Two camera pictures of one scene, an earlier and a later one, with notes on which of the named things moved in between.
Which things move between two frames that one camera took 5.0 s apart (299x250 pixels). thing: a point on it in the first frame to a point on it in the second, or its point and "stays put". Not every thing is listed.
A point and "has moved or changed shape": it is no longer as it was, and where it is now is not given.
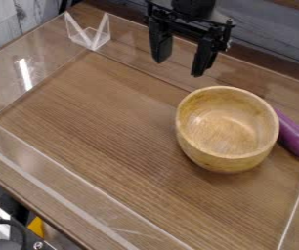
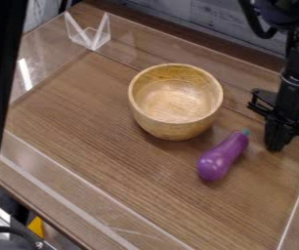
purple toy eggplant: (296, 137) has moved or changed shape
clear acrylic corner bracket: (90, 37) stays put
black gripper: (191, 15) to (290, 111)
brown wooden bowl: (227, 127) to (176, 100)
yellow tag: (38, 227) stays put
